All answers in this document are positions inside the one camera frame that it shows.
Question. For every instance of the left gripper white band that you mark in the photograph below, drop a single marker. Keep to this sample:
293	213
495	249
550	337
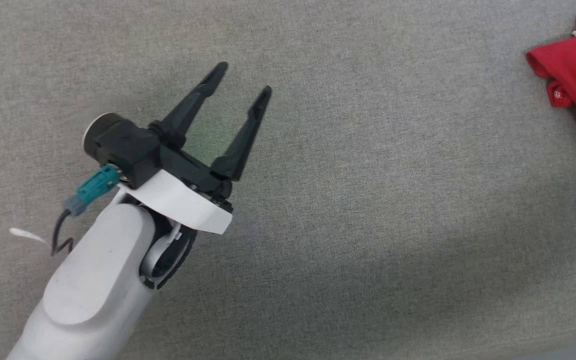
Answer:
183	200

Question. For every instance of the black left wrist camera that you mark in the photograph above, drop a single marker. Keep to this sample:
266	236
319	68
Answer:
123	145

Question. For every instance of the small white scrap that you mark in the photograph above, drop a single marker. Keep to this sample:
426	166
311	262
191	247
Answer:
25	233

